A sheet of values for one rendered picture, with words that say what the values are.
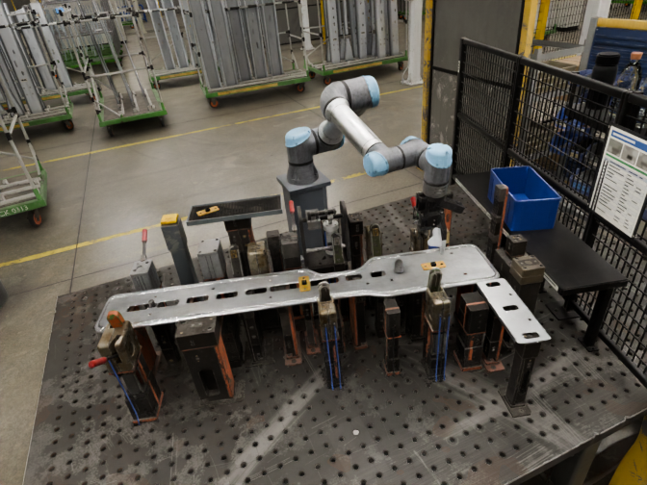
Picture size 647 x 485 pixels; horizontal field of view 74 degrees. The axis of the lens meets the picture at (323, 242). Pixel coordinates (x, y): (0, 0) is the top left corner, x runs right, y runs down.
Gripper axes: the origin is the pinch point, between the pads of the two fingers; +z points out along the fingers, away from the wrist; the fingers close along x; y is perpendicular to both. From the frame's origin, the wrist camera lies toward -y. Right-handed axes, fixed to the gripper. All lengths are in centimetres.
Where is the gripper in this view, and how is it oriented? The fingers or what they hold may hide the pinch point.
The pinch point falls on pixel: (433, 242)
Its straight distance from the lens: 153.5
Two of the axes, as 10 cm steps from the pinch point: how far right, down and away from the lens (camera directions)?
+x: 2.2, 5.9, -7.7
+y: -9.7, 1.8, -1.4
